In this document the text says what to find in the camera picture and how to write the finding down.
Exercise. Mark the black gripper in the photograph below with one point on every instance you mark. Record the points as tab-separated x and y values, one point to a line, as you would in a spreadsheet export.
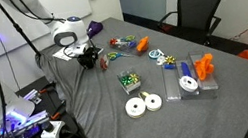
89	52

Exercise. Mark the black cup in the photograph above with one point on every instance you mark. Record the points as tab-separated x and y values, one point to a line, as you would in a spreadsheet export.
88	63

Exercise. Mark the red ribbon spool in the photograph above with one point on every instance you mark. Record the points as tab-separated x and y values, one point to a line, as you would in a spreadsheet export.
104	62

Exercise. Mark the green blue scissors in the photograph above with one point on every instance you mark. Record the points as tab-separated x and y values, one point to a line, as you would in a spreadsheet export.
115	55

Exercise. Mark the white label sheet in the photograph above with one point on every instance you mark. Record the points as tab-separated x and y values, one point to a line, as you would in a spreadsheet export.
59	54

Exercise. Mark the red gift bow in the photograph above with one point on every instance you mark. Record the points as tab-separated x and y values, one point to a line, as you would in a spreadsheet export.
113	41

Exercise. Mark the purple folded umbrella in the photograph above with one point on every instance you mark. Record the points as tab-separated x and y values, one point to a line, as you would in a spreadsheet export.
94	26

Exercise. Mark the clear plastic craft tray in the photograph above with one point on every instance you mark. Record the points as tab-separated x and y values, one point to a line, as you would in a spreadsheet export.
125	46

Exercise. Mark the clear box of gift bows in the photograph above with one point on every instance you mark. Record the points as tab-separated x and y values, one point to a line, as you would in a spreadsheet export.
129	81

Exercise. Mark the orange ribbon bow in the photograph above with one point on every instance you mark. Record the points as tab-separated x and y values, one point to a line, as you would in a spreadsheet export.
142	44

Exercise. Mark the black tripod pole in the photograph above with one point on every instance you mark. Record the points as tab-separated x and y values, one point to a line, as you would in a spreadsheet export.
19	30

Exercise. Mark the white spool gold ribbon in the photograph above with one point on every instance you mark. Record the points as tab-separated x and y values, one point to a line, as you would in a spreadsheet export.
154	102

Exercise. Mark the yellow gift bow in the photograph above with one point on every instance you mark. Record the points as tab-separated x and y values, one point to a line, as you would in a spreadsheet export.
170	59

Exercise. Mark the clear acrylic organizer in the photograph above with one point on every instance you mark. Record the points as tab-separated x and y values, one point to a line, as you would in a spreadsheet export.
171	86

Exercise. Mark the blue ribbon roll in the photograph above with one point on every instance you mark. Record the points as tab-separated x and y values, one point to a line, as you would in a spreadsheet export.
186	68

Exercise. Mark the white spool clear rim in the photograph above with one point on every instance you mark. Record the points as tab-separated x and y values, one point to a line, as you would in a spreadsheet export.
188	84

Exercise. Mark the gray tablecloth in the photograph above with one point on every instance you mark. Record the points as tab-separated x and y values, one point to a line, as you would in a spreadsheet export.
174	124

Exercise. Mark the orange ribbon bundle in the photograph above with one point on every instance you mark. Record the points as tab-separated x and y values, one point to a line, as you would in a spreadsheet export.
204	65

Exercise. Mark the black mesh office chair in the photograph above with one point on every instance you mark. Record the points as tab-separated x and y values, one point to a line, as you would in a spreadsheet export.
199	2

